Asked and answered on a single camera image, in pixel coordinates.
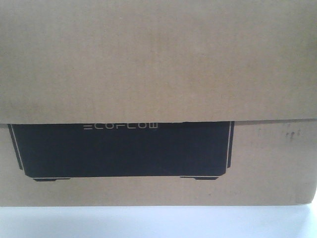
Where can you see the brown cardboard box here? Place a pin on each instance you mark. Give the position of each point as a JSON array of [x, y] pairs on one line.
[[158, 102]]

